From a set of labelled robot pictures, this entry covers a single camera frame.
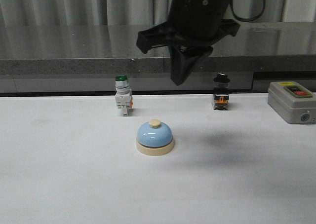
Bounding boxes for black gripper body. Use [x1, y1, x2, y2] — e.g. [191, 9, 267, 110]
[136, 0, 240, 57]

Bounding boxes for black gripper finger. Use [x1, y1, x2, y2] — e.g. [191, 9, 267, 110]
[184, 46, 213, 81]
[168, 46, 188, 86]

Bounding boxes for blue dome service bell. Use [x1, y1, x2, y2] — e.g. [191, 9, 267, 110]
[136, 119, 175, 156]

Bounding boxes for grey granite counter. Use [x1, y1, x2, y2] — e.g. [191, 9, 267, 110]
[0, 22, 316, 95]

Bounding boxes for grey curtain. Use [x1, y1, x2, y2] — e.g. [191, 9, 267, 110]
[0, 0, 316, 27]

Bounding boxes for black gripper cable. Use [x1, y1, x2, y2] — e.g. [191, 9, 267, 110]
[230, 0, 267, 22]

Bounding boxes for black rotary selector switch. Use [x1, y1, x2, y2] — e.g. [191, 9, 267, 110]
[212, 73, 230, 110]

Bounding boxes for green push button switch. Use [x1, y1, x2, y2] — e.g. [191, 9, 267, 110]
[115, 75, 133, 116]

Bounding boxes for grey on-off switch box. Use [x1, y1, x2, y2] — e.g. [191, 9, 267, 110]
[268, 81, 316, 124]

